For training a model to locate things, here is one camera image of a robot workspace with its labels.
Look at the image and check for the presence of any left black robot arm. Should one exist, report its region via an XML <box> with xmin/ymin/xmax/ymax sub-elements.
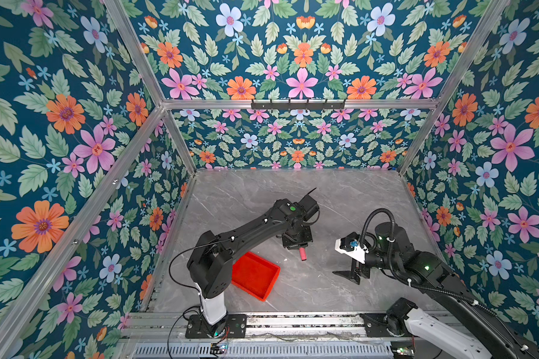
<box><xmin>187</xmin><ymin>194</ymin><xmax>320</xmax><ymax>337</ymax></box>

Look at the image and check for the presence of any black wall hook rail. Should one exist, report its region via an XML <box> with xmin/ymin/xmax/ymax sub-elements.
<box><xmin>250</xmin><ymin>99</ymin><xmax>346</xmax><ymax>112</ymax></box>

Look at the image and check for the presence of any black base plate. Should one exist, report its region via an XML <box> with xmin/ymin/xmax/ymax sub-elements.
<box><xmin>359</xmin><ymin>313</ymin><xmax>409</xmax><ymax>337</ymax></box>
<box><xmin>185</xmin><ymin>314</ymin><xmax>247</xmax><ymax>339</ymax></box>

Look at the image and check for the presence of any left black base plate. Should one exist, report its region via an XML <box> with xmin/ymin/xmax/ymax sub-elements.
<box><xmin>185</xmin><ymin>314</ymin><xmax>247</xmax><ymax>339</ymax></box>

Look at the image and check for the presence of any aluminium front mounting rail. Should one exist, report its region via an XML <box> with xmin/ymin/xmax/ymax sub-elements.
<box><xmin>120</xmin><ymin>311</ymin><xmax>495</xmax><ymax>342</ymax></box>

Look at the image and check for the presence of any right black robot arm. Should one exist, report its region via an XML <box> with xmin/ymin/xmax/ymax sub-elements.
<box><xmin>335</xmin><ymin>222</ymin><xmax>539</xmax><ymax>358</ymax></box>

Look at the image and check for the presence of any pink handled screwdriver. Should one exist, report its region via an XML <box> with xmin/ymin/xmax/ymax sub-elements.
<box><xmin>299</xmin><ymin>247</ymin><xmax>307</xmax><ymax>261</ymax></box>

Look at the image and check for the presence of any white perforated cable duct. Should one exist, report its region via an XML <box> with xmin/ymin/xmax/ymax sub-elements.
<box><xmin>133</xmin><ymin>341</ymin><xmax>394</xmax><ymax>358</ymax></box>

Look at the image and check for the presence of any red plastic bin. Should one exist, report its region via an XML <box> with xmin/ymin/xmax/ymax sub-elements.
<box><xmin>231</xmin><ymin>252</ymin><xmax>281</xmax><ymax>302</ymax></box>

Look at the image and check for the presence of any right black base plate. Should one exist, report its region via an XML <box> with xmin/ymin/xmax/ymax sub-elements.
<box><xmin>359</xmin><ymin>313</ymin><xmax>409</xmax><ymax>337</ymax></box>

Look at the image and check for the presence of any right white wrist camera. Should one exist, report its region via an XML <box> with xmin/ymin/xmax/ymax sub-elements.
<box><xmin>335</xmin><ymin>232</ymin><xmax>369</xmax><ymax>264</ymax></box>

